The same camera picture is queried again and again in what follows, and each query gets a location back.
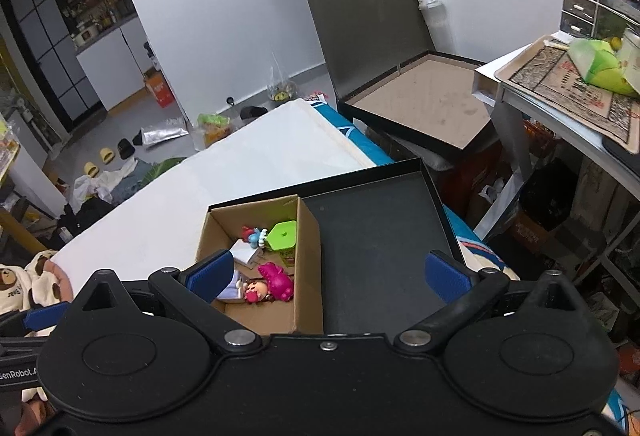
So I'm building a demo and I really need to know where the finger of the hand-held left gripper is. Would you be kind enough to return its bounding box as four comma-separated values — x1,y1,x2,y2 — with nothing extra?
0,302,70,340

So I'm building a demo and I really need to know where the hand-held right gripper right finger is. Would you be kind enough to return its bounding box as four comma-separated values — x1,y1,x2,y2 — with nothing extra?
394,250,587,350

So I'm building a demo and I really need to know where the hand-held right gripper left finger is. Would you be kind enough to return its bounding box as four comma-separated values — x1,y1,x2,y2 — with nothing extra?
74,249,262,353

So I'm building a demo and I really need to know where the lavender doll figurine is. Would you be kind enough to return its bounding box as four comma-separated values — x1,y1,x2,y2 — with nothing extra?
217,268,250,305

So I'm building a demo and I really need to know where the white usb charger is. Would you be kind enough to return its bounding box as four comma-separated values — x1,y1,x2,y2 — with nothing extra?
229,238,262,270

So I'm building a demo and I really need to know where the blue haired toy figurine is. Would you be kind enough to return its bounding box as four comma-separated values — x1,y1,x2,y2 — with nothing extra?
241,225,269,250

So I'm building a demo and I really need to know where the pink doll figurine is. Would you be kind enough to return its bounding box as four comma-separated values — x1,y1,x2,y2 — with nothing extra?
243,261,294,305

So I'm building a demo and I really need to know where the black tray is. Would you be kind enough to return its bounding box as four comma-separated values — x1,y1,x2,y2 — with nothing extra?
206,158,469,338

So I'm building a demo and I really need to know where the green hexagonal block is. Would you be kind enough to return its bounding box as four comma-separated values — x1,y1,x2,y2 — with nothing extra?
264,219,299,267

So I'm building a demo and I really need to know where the cardboard box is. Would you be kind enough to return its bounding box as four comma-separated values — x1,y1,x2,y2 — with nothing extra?
194,195,327,338

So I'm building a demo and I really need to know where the bear printed blanket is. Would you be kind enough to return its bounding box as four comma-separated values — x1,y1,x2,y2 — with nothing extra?
0,250,77,318

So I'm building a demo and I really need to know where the yellow wooden bar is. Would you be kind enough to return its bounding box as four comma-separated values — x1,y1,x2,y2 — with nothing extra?
0,205,47,258

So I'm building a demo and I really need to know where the black clothes pile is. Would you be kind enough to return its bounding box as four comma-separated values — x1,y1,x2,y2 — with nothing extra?
57,197,114,238

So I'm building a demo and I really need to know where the white bed blanket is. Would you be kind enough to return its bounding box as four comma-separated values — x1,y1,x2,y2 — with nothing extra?
49,98,379,298

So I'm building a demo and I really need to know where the green cloth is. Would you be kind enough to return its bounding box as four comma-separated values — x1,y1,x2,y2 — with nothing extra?
147,157,187,183

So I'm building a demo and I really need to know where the orange snack bag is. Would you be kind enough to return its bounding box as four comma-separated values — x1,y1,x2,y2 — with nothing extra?
194,123,236,150

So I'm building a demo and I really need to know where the white plastic bag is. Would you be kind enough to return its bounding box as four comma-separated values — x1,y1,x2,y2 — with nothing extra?
72,158,139,208

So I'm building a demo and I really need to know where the silver foil bag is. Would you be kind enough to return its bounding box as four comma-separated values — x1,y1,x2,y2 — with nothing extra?
141,119,190,147

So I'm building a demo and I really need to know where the orange box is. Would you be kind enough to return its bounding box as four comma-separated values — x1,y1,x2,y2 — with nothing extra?
143,73,176,110

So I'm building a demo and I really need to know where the white desk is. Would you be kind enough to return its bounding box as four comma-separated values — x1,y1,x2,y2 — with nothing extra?
472,40,640,189

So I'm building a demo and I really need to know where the clear plastic bag yellow item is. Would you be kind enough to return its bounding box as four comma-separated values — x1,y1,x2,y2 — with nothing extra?
267,53,299,103

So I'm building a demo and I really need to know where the white cabinet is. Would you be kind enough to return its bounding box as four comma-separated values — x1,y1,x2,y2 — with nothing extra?
75,18,162,115

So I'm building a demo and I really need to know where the tray with printed paper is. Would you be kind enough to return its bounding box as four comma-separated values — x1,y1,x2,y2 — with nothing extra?
494,33,640,150

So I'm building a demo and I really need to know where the black grid glass door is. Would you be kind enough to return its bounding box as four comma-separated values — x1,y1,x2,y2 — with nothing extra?
0,0,109,133

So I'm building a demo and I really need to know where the green plastic bag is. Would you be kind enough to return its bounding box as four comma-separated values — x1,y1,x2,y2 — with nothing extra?
567,37,640,97

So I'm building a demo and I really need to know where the grey upright panel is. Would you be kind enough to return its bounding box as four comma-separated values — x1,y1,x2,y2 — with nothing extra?
299,0,432,103

